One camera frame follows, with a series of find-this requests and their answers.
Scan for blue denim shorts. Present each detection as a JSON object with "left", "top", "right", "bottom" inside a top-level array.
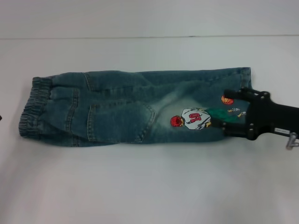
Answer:
[{"left": 18, "top": 67, "right": 253, "bottom": 150}]

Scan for small silver metal bracket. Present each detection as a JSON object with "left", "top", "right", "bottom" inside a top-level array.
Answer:
[{"left": 285, "top": 132, "right": 299, "bottom": 151}]

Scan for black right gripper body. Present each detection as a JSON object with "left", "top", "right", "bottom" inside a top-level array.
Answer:
[{"left": 247, "top": 91, "right": 299, "bottom": 141}]

